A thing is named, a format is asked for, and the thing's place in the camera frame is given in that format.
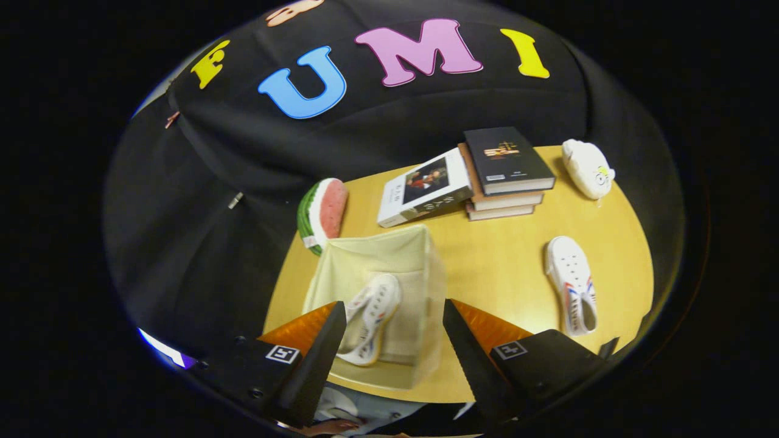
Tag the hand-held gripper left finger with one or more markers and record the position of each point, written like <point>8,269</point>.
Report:
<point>316,371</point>

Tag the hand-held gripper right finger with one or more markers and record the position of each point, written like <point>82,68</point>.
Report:
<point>471,365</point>

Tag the white striped canvas shoe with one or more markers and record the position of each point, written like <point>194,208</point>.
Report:
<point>569,274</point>
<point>377,304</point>

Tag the beige fabric storage box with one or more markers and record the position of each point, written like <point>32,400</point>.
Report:
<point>377,249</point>

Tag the thin brown book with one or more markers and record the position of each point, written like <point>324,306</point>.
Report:
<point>499,213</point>

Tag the computer monitor screen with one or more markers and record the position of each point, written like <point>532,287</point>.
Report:
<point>161,348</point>

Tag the watermelon slice toy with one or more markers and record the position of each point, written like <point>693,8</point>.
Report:
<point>328,210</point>

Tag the brown covered book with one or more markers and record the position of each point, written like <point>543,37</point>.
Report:
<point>505,201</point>

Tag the white book with portrait cover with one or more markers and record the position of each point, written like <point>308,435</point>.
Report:
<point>426,182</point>

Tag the small silver clip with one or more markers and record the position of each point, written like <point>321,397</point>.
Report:
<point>235,200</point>

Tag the black hardcover book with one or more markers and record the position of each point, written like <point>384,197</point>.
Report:
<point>505,158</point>

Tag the white plush toy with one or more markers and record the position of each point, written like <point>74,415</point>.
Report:
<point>584,167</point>

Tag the black backdrop cloth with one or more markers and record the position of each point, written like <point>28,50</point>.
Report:
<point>426,103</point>

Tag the small red clip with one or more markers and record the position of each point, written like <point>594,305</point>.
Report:
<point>172,120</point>

